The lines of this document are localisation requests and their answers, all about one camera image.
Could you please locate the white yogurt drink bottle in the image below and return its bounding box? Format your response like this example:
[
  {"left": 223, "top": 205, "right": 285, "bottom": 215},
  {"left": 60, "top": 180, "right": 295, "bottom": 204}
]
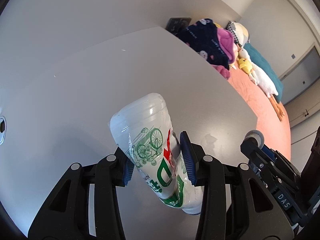
[{"left": 110, "top": 93, "right": 203, "bottom": 215}]

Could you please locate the grey wardrobe door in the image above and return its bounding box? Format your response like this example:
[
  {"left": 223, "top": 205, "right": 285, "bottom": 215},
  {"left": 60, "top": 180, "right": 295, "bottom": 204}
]
[{"left": 281, "top": 46, "right": 319, "bottom": 105}]

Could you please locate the yellow duck plush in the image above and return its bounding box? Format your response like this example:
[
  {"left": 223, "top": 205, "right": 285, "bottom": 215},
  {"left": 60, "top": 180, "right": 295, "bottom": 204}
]
[{"left": 238, "top": 58, "right": 253, "bottom": 75}]

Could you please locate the teal pillow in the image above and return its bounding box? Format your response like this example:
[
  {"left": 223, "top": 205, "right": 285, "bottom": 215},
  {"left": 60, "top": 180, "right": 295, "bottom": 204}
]
[{"left": 244, "top": 43, "right": 284, "bottom": 103}]

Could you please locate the pink fleece blanket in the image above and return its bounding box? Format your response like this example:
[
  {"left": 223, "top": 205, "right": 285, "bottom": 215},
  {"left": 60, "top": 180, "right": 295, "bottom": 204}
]
[{"left": 212, "top": 28, "right": 238, "bottom": 80}]

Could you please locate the checkered pillow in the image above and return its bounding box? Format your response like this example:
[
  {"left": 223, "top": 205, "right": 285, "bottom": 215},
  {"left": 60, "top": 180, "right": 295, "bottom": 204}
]
[{"left": 226, "top": 21, "right": 249, "bottom": 48}]

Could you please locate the navy patterned blanket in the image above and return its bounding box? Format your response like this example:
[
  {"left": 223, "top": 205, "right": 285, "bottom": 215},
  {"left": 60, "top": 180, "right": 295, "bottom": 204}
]
[{"left": 176, "top": 18, "right": 229, "bottom": 69}]

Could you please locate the desk cable grommet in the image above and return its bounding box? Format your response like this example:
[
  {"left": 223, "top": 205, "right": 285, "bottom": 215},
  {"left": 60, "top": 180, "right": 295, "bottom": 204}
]
[{"left": 0, "top": 116, "right": 7, "bottom": 145}]

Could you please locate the black wall socket panel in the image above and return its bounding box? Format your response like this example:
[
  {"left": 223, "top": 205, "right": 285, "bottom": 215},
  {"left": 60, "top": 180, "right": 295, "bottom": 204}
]
[{"left": 165, "top": 17, "right": 191, "bottom": 35}]

